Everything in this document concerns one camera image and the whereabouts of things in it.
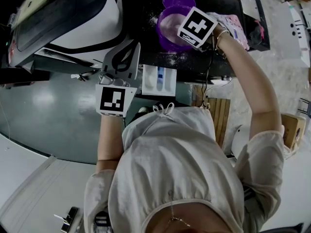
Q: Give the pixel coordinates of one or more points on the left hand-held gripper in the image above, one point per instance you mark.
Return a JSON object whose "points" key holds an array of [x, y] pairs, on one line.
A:
{"points": [[113, 99]]}

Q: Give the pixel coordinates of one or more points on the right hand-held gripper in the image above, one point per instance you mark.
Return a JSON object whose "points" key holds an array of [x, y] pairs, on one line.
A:
{"points": [[198, 27]]}

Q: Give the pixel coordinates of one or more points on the white powder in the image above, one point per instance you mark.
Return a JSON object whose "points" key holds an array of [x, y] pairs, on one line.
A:
{"points": [[170, 25]]}

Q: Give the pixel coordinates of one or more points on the person's left forearm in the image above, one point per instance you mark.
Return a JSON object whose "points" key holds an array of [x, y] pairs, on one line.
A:
{"points": [[109, 139]]}

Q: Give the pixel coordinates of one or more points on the person's right forearm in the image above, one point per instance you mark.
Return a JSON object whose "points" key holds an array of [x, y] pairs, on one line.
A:
{"points": [[245, 69]]}

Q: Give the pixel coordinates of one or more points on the purple plastic bucket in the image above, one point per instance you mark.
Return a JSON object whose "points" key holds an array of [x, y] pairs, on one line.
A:
{"points": [[170, 46]]}

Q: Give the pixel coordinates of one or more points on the pink patterned bag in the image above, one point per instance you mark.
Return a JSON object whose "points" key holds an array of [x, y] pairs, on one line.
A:
{"points": [[234, 25]]}

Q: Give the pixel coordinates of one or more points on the person's white shoe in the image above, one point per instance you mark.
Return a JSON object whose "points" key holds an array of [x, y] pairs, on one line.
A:
{"points": [[143, 109]]}

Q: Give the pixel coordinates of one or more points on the person's black trousers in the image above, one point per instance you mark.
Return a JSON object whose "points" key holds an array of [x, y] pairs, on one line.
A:
{"points": [[138, 116]]}

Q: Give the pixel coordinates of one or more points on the white grey appliance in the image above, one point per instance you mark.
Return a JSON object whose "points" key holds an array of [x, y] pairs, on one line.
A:
{"points": [[73, 21]]}

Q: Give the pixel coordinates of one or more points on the beige flat board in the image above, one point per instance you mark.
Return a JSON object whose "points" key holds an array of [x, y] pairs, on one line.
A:
{"points": [[36, 1]]}

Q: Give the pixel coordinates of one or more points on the person's white shirt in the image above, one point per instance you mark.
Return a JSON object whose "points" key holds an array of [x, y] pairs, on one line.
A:
{"points": [[175, 159]]}

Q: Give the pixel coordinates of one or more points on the white toilet with black base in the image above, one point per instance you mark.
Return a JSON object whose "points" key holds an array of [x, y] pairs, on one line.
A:
{"points": [[234, 139]]}

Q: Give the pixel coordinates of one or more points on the brown cardboard box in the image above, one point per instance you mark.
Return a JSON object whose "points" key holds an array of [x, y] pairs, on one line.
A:
{"points": [[292, 130]]}

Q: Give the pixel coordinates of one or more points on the white door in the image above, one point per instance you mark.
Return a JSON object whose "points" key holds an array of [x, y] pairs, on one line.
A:
{"points": [[36, 190]]}

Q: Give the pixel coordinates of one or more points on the person's neck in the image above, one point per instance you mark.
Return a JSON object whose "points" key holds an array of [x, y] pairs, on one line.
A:
{"points": [[189, 221]]}

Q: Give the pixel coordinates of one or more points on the black frame table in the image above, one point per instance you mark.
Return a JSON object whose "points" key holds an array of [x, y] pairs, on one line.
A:
{"points": [[262, 21]]}

